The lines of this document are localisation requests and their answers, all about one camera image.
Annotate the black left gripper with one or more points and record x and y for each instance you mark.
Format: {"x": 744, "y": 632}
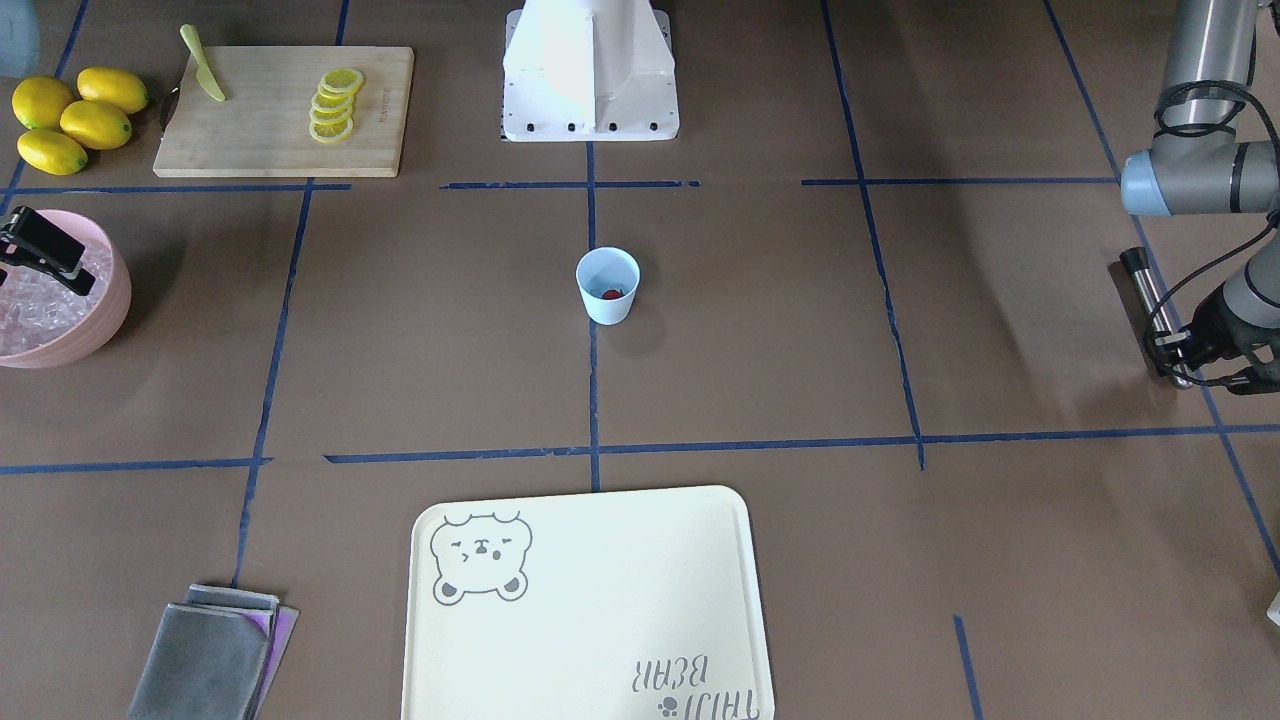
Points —
{"x": 1218, "y": 326}

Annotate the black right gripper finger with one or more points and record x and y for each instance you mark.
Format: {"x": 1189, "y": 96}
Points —
{"x": 30, "y": 240}

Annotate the steel muddler black tip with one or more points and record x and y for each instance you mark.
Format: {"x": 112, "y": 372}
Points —
{"x": 1157, "y": 319}

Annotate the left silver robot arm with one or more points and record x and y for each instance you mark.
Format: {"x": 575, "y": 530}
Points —
{"x": 1214, "y": 152}

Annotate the pink bowl of ice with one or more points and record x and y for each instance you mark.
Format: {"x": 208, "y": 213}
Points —
{"x": 44, "y": 323}

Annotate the light blue plastic cup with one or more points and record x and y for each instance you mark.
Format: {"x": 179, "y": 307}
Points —
{"x": 608, "y": 279}

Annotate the yellow lemon lower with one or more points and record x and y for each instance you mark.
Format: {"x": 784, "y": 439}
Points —
{"x": 52, "y": 152}

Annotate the yellow lemon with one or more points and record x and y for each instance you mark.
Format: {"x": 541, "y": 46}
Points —
{"x": 96, "y": 125}
{"x": 115, "y": 86}
{"x": 38, "y": 102}
{"x": 52, "y": 152}

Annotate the yellow lemon middle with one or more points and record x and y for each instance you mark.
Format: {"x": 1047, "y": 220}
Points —
{"x": 96, "y": 125}

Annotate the yellow-green plastic knife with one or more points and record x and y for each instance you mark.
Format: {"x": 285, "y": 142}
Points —
{"x": 204, "y": 76}

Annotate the wooden cutting board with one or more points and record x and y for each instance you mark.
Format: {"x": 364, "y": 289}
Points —
{"x": 261, "y": 129}

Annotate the lemon slices stack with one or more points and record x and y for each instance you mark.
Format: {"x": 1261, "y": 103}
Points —
{"x": 331, "y": 114}

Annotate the grey folded cloths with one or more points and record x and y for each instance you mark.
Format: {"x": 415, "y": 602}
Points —
{"x": 214, "y": 656}

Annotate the cream bear serving tray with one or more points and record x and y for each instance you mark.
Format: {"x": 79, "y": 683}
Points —
{"x": 612, "y": 605}

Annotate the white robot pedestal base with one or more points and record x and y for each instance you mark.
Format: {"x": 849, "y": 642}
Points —
{"x": 588, "y": 71}

